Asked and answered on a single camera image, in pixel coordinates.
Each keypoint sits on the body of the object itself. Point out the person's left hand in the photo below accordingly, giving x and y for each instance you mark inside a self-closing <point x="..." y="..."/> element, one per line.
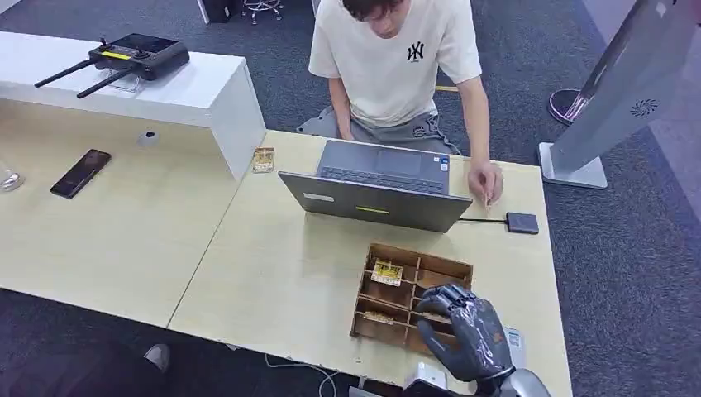
<point x="486" y="181"/>

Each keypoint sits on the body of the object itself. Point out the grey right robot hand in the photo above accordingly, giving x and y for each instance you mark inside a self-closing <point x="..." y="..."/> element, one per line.
<point x="476" y="340"/>

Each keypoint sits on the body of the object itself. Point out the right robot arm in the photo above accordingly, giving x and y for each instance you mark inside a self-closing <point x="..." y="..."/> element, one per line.
<point x="525" y="386"/>

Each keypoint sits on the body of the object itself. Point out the white printed label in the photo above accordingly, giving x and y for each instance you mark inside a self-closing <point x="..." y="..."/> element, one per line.
<point x="515" y="342"/>

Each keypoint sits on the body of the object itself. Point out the black external drive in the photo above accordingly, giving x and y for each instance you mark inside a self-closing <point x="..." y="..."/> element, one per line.
<point x="522" y="223"/>

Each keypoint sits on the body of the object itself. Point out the wooden compartment box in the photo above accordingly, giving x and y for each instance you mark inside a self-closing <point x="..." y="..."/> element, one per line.
<point x="391" y="298"/>

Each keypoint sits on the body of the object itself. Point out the yellow printed card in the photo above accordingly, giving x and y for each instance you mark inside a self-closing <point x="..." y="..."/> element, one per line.
<point x="379" y="318"/>
<point x="263" y="160"/>
<point x="386" y="273"/>

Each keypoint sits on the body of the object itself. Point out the chrome round stanchion base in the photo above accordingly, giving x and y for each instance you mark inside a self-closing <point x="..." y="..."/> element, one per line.
<point x="561" y="107"/>

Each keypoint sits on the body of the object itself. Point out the grey laptop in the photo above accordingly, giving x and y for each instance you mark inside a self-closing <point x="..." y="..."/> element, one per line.
<point x="378" y="205"/>

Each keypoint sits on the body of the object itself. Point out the person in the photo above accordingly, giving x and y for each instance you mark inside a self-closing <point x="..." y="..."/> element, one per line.
<point x="391" y="77"/>

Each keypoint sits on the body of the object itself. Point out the grey kiosk stand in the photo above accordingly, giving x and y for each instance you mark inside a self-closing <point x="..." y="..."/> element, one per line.
<point x="619" y="93"/>

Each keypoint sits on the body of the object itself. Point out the chrome stool base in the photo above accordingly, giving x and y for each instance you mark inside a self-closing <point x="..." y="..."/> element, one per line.
<point x="263" y="8"/>

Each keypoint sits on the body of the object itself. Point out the white desk riser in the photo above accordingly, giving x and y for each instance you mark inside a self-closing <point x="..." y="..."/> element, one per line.
<point x="191" y="93"/>

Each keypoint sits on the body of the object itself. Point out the black cabinet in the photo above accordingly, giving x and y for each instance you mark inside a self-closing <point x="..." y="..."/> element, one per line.
<point x="219" y="10"/>

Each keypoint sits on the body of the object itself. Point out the pale grey shoe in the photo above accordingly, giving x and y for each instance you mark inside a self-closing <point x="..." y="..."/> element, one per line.
<point x="159" y="357"/>

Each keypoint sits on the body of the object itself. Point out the black remote controller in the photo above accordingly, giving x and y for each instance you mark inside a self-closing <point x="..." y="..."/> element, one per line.
<point x="143" y="55"/>

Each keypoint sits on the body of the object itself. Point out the clear controller stand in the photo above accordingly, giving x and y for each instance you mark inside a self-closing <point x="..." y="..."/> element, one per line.
<point x="125" y="83"/>

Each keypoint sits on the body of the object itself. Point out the black smartphone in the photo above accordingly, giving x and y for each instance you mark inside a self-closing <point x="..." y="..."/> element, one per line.
<point x="80" y="173"/>

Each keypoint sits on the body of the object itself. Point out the clear glass object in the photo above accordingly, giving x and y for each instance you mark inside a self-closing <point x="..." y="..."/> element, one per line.
<point x="10" y="179"/>

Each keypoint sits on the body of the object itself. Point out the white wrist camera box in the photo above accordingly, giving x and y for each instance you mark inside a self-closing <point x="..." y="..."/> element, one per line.
<point x="427" y="376"/>

